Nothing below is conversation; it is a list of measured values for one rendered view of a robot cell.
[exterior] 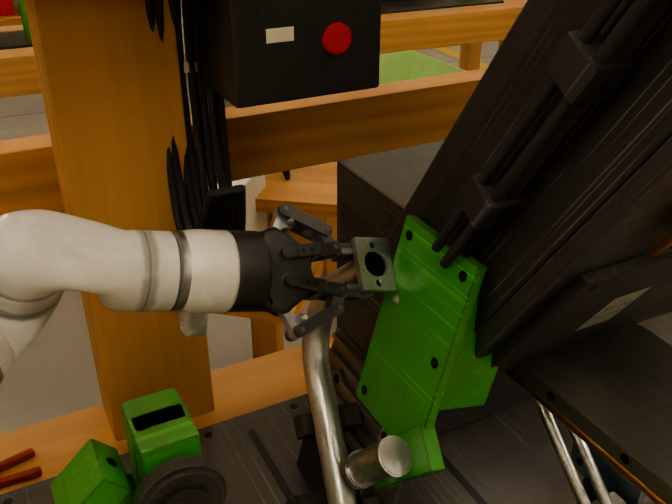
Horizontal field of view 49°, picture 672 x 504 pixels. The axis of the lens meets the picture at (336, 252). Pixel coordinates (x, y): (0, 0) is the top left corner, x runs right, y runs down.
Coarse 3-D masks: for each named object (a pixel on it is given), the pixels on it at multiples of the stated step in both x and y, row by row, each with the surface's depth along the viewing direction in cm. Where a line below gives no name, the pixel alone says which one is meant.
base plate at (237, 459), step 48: (240, 432) 99; (288, 432) 99; (480, 432) 99; (528, 432) 99; (48, 480) 91; (240, 480) 91; (288, 480) 91; (432, 480) 91; (480, 480) 91; (528, 480) 91
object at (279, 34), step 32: (224, 0) 72; (256, 0) 72; (288, 0) 73; (320, 0) 75; (352, 0) 76; (224, 32) 74; (256, 32) 73; (288, 32) 75; (320, 32) 76; (352, 32) 78; (224, 64) 76; (256, 64) 75; (288, 64) 76; (320, 64) 78; (352, 64) 80; (224, 96) 78; (256, 96) 76; (288, 96) 78
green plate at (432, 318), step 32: (416, 224) 70; (416, 256) 70; (416, 288) 70; (448, 288) 66; (384, 320) 75; (416, 320) 70; (448, 320) 66; (384, 352) 75; (416, 352) 70; (448, 352) 66; (384, 384) 74; (416, 384) 70; (448, 384) 70; (480, 384) 72; (384, 416) 74; (416, 416) 70
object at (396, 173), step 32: (352, 160) 93; (384, 160) 93; (416, 160) 93; (352, 192) 91; (384, 192) 85; (352, 224) 93; (384, 224) 86; (352, 320) 99; (512, 384) 101; (448, 416) 97; (480, 416) 101
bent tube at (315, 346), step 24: (360, 240) 72; (384, 240) 74; (360, 264) 71; (384, 264) 74; (360, 288) 71; (384, 288) 72; (312, 312) 80; (312, 336) 81; (312, 360) 81; (312, 384) 80; (312, 408) 80; (336, 408) 80; (336, 432) 78; (336, 456) 77; (336, 480) 76
